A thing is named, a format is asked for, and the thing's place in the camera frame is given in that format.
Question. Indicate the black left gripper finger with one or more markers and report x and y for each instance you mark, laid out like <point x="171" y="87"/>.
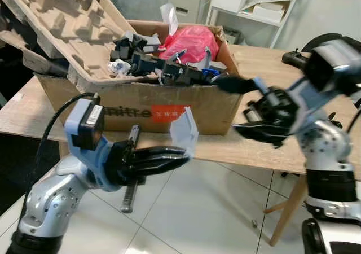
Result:
<point x="163" y="153"/>
<point x="161" y="167"/>

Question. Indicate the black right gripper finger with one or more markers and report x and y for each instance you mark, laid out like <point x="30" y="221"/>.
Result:
<point x="262" y="132"/>
<point x="234" y="84"/>

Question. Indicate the clear white plastic piece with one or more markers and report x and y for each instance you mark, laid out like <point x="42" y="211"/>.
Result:
<point x="183" y="132"/>

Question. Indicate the large cardboard box red label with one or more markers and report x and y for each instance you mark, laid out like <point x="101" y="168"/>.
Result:
<point x="214" y="113"/>

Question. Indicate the small grey storage box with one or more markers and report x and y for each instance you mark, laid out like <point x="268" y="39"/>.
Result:
<point x="232" y="36"/>

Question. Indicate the black foam piece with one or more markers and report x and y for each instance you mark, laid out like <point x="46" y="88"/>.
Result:
<point x="141" y="65"/>
<point x="180" y="74"/>

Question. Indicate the pink plastic bag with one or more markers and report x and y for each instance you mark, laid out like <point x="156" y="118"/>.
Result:
<point x="192" y="42"/>

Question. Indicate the white shelf rack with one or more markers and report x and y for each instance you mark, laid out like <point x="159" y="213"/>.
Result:
<point x="248" y="16"/>

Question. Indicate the light wooden table leg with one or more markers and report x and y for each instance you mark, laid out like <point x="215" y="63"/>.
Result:
<point x="287" y="209"/>

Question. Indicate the flat white box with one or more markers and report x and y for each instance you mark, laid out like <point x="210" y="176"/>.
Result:
<point x="271" y="11"/>

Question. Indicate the black rounded object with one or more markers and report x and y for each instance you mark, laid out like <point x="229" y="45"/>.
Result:
<point x="327" y="38"/>

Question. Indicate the white plastic bag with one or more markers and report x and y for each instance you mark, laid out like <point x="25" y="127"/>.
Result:
<point x="169" y="17"/>

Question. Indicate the white drawer cabinet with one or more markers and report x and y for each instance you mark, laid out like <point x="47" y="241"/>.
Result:
<point x="189" y="0"/>

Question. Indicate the crumpled clear plastic wrap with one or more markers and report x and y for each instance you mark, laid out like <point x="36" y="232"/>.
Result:
<point x="118" y="68"/>

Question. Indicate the brown moulded pulp tray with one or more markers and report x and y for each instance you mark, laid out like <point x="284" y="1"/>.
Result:
<point x="34" y="62"/>
<point x="67" y="22"/>

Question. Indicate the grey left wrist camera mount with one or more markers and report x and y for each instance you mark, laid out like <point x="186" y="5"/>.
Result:
<point x="73" y="130"/>

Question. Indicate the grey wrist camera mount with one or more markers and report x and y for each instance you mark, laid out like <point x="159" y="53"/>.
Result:
<point x="73" y="130"/>
<point x="338" y="56"/>

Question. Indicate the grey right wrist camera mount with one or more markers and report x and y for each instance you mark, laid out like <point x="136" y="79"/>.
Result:
<point x="338" y="56"/>

